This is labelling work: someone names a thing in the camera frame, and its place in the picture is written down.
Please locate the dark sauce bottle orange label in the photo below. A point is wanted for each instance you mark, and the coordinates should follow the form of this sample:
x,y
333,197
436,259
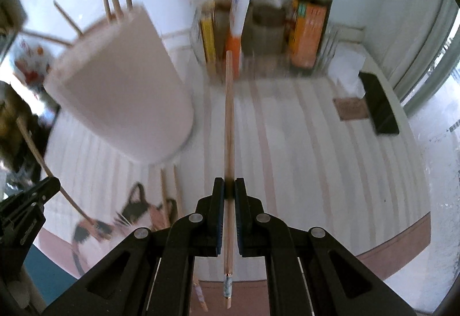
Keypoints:
x,y
311,25

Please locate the wooden chopstick with label band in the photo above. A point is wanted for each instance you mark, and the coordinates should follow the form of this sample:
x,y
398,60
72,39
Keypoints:
x,y
229,122

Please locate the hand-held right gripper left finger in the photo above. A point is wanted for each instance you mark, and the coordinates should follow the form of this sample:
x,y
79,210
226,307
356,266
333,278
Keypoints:
x,y
218,229

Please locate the white and orange packet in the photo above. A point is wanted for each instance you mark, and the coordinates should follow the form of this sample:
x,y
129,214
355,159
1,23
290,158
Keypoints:
x,y
239,14

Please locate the brown jar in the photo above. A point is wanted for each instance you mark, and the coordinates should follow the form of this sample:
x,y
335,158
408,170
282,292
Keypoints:
x,y
266,32

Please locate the small brown card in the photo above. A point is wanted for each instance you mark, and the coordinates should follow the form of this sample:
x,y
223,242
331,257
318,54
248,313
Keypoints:
x,y
350,108

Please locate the frosted glass sliding door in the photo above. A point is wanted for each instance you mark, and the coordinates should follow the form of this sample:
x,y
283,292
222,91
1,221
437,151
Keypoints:
x,y
442,158

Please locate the fruit wall sticker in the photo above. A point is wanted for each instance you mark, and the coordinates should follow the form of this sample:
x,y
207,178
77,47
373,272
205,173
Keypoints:
x,y
30,64

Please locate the black smartphone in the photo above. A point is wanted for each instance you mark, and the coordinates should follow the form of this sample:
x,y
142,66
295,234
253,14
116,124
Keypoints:
x,y
381,104

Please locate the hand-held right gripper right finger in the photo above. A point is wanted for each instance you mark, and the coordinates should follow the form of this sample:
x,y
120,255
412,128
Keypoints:
x,y
240,229

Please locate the white crumpled tissue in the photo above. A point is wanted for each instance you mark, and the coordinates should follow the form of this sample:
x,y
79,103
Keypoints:
x,y
346,64

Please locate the steel pot with lid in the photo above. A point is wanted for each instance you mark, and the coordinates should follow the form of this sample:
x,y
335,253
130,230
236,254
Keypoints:
x,y
14,122

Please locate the pink utensil holder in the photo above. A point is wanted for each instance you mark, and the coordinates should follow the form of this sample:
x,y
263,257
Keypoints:
x,y
125,86

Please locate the clear condiment rack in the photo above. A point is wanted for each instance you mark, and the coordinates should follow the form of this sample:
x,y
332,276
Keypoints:
x,y
266,66

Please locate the striped cat print tablecloth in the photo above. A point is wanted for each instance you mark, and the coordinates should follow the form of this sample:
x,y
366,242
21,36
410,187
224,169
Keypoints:
x,y
305,175

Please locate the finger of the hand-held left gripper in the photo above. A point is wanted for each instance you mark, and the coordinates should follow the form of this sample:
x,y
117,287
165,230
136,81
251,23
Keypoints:
x,y
32,201

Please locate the yellow seasoning box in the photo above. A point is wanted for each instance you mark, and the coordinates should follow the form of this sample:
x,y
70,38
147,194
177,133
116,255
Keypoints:
x,y
209,43

